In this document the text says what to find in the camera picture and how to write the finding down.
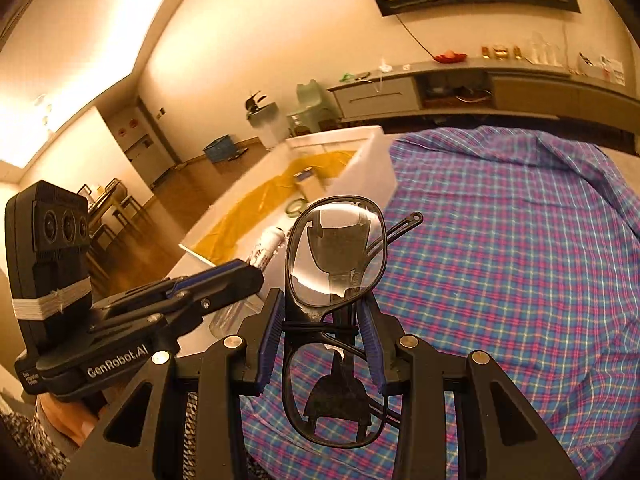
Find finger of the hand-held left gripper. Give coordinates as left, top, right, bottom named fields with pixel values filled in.
left=90, top=262, right=266, bottom=339
left=107, top=259, right=247, bottom=312

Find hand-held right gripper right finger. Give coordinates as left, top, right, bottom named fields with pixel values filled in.
left=357, top=292, right=583, bottom=480

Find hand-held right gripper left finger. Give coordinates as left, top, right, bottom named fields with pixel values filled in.
left=60, top=287, right=286, bottom=480

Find black framed glasses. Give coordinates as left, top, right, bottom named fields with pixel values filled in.
left=281, top=196, right=425, bottom=448

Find white printed tube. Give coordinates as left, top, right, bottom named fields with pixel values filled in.
left=245, top=225, right=287, bottom=271

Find small brown box blue label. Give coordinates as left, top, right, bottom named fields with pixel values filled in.
left=295, top=167, right=326, bottom=206

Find white foam box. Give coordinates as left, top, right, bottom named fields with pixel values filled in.
left=165, top=125, right=398, bottom=341

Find person's left hand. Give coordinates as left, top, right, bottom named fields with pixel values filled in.
left=35, top=394, right=101, bottom=448

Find wooden chair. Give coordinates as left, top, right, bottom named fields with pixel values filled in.
left=75, top=177, right=151, bottom=261

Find beige door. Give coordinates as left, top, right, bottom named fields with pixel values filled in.
left=122, top=132, right=173, bottom=186

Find blue plastic crate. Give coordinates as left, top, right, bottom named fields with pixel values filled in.
left=202, top=135, right=237, bottom=163

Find blue pink plaid blanket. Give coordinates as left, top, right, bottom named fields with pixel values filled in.
left=240, top=125, right=640, bottom=480

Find grey bin with dark plant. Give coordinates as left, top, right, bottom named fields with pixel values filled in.
left=245, top=91, right=279, bottom=150

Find person's speckled garment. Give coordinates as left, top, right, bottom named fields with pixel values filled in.
left=0, top=395, right=71, bottom=480

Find green plastic chair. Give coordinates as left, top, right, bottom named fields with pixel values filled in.
left=287, top=80, right=331, bottom=136

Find cluster of clear bottles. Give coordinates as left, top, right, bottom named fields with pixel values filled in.
left=530, top=32, right=561, bottom=64

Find white printed card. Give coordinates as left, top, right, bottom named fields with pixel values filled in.
left=602, top=55, right=626, bottom=86

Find long grey wall cabinet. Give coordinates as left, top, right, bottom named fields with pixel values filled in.
left=327, top=57, right=640, bottom=133

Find black wall cable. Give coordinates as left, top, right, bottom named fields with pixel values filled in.
left=395, top=12, right=441, bottom=58

